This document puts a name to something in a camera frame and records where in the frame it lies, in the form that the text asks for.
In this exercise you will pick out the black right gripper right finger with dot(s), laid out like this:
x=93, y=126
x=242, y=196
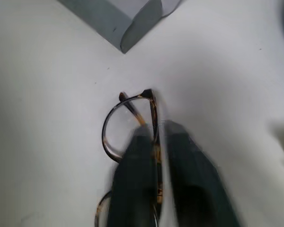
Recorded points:
x=191, y=179

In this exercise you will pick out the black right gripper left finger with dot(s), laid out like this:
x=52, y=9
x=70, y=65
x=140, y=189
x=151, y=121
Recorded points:
x=132, y=179

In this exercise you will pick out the tortoiseshell round eyeglasses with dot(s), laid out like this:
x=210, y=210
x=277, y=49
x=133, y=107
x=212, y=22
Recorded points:
x=153, y=111

